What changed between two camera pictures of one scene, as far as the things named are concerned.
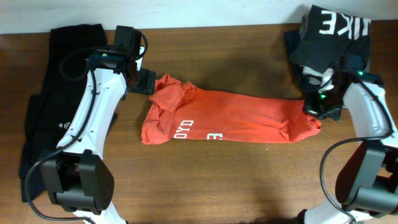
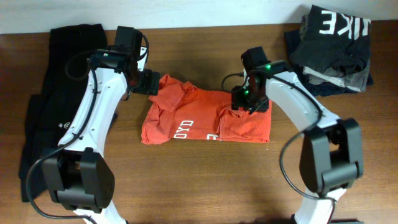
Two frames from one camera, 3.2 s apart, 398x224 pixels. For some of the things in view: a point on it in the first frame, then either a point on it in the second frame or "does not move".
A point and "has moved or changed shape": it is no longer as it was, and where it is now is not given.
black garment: x=50 y=112 does not move
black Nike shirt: x=326 y=36 does not move
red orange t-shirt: x=177 y=112 has moved or changed shape
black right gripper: x=309 y=107 → x=237 y=99
